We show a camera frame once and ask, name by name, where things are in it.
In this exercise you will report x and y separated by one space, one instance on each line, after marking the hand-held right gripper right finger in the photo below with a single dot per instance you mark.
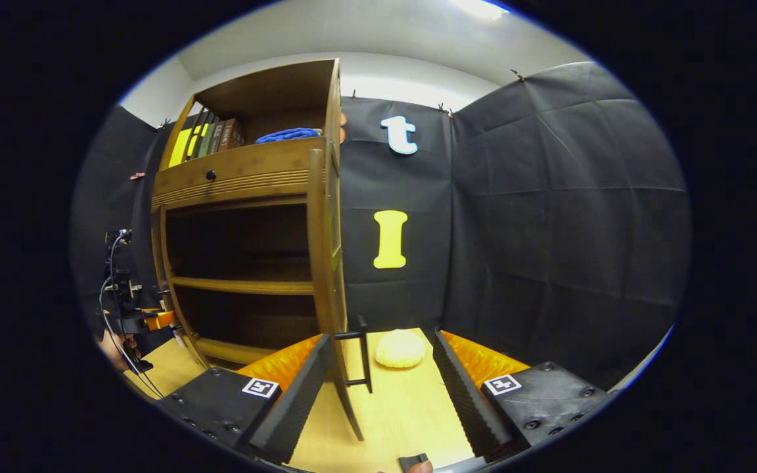
460 401

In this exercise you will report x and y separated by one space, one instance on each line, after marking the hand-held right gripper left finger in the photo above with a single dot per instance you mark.
296 407

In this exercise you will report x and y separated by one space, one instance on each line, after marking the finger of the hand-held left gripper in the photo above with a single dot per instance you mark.
161 319

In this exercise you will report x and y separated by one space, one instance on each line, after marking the wooden shoe cabinet door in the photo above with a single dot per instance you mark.
326 263
155 249

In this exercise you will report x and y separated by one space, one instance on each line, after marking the wooden double-door shoe cabinet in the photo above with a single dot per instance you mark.
247 171

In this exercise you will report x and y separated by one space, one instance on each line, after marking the cream knitted ball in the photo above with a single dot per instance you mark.
400 349

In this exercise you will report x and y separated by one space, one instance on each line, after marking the green book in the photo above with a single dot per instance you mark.
206 140

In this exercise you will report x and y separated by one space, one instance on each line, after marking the dark brown book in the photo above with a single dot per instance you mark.
217 138

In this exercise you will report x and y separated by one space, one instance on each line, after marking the reddish brown book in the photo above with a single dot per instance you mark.
231 135

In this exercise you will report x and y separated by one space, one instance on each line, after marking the blue folded towel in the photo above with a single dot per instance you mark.
286 135

